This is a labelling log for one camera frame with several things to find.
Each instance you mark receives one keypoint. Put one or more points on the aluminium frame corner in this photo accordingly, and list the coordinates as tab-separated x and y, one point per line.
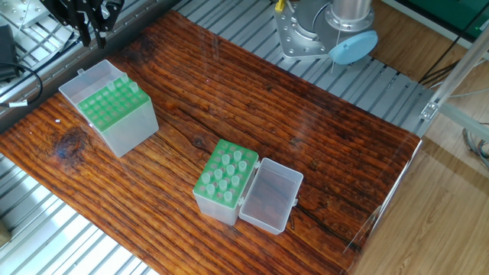
451	95

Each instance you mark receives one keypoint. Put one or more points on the yellow tag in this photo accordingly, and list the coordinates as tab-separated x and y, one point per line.
280	4

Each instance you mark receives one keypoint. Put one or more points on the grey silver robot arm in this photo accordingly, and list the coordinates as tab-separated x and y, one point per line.
336	27

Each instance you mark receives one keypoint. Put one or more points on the translucent tip box green rack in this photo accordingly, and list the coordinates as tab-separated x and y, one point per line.
130	130
214	206

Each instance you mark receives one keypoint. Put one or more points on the grey metal mount plate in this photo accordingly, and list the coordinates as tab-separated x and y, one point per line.
302	38

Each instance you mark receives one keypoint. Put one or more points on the glossy wooden board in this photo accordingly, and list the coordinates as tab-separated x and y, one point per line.
252	107

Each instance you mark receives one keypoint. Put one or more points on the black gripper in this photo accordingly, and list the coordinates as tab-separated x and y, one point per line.
80	4

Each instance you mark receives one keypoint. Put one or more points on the clear hinged box lid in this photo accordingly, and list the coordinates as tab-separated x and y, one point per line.
269	198
85	80

